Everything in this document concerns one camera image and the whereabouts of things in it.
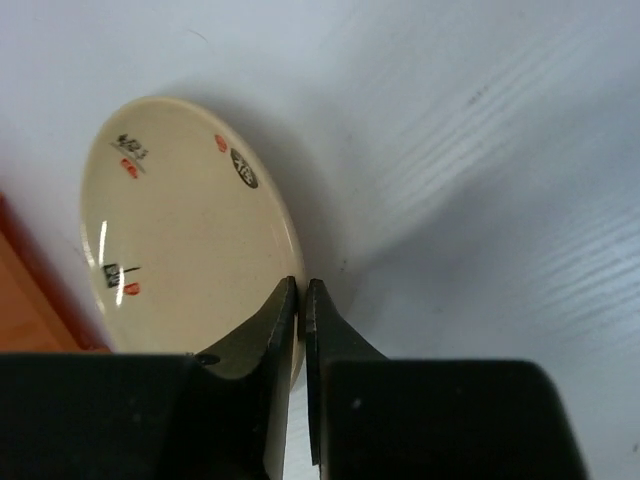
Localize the orange plastic bin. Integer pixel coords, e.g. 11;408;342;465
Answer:
1;198;110;353

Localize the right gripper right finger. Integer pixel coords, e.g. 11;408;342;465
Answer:
304;278;388;479

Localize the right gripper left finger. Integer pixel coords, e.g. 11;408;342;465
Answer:
196;276;297;479

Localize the beige floral round plate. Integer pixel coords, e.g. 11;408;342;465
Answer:
80;94;306;396

